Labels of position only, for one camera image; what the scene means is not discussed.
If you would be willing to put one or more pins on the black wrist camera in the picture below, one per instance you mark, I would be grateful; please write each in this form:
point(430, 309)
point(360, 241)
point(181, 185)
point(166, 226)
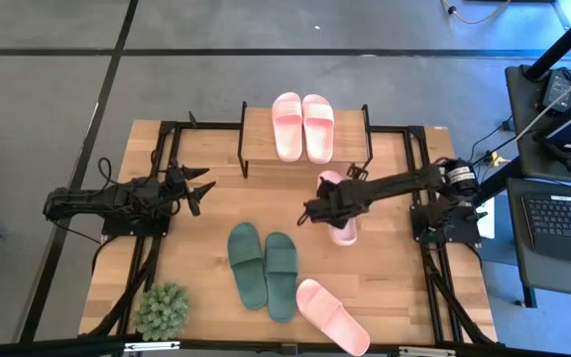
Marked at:
point(175, 174)
point(347, 191)

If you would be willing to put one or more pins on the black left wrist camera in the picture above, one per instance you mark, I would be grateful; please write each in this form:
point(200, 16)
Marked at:
point(175, 174)

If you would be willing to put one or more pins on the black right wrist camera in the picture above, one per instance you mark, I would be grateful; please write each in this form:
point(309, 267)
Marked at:
point(347, 191)

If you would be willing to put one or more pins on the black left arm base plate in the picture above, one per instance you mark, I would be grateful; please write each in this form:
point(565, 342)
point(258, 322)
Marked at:
point(137, 227)

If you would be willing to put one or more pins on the pink slide sandal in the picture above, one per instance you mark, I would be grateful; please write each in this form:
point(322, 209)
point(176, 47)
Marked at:
point(318, 131)
point(330, 315)
point(343, 234)
point(287, 129)

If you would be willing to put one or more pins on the black power adapter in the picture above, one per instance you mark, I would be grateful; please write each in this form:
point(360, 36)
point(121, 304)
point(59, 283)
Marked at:
point(558, 86)

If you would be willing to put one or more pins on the black aluminium rig frame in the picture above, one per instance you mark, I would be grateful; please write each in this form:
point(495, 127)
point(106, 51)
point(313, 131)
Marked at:
point(206, 125)

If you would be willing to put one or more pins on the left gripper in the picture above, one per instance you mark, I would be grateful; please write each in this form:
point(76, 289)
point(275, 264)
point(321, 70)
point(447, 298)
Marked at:
point(194, 205)

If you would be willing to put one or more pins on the green slide sandal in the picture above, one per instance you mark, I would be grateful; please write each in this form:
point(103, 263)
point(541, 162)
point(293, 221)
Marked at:
point(280, 277)
point(247, 268)

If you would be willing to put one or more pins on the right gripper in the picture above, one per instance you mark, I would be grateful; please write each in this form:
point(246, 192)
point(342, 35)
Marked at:
point(357, 208)

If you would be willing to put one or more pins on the black diagonal beam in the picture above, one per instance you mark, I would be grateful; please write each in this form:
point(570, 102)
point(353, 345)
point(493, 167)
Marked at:
point(493, 183)

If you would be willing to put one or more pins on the silver metal bracket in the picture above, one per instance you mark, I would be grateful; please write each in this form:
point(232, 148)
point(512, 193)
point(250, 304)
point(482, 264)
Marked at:
point(151, 345)
point(426, 352)

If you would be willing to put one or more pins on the green artificial plant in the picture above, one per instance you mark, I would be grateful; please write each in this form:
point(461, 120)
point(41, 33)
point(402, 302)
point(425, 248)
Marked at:
point(161, 311)

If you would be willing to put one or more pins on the black keyboard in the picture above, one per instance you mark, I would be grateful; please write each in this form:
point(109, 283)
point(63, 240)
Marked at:
point(563, 218)

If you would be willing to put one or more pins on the wooden shelf with black frame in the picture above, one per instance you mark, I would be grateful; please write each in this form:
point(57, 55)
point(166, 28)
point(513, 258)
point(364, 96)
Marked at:
point(258, 134)

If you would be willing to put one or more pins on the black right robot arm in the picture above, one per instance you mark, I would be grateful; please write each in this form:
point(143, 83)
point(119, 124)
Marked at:
point(404, 181)

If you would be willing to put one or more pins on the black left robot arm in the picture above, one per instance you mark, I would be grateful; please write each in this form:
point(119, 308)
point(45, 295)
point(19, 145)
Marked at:
point(92, 201)

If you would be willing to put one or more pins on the black diagonal pole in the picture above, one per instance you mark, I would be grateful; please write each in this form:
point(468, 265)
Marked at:
point(563, 43)

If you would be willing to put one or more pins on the grey desk top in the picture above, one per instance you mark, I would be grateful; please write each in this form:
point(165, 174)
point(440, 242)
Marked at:
point(538, 277)
point(526, 124)

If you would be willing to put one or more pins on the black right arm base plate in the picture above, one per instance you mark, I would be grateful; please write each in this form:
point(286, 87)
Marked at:
point(466, 230)

